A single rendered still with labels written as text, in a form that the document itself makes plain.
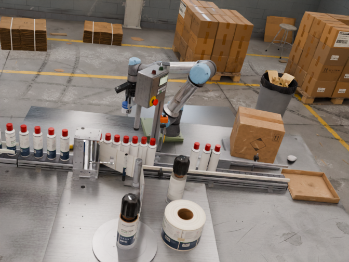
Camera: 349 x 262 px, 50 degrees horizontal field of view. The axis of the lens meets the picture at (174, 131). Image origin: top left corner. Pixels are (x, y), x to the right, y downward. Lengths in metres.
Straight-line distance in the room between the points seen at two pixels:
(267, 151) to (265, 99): 2.14
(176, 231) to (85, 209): 0.50
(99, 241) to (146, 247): 0.22
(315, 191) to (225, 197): 0.64
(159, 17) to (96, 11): 1.20
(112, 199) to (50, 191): 0.36
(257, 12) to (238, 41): 2.61
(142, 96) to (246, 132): 0.81
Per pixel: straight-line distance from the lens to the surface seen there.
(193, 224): 1.80
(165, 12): 7.63
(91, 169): 2.14
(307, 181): 2.68
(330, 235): 2.36
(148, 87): 2.00
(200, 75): 2.24
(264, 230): 2.18
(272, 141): 2.56
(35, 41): 5.99
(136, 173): 2.06
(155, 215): 2.00
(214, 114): 3.10
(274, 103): 4.68
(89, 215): 1.97
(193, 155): 2.24
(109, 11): 7.49
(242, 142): 2.55
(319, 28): 5.81
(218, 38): 5.56
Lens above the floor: 2.30
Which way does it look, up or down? 32 degrees down
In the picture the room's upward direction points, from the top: 11 degrees clockwise
